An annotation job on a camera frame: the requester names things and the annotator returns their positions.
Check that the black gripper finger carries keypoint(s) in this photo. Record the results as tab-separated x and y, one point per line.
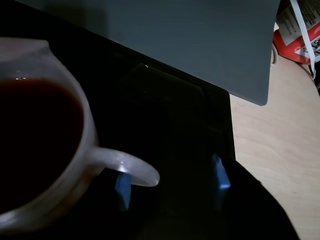
240	200
123	190

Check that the red and white box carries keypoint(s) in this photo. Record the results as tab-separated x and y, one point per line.
285	40

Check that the translucent pink plastic kettle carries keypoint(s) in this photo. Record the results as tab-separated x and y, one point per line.
87	125

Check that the black work mat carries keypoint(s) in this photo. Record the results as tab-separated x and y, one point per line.
162	112

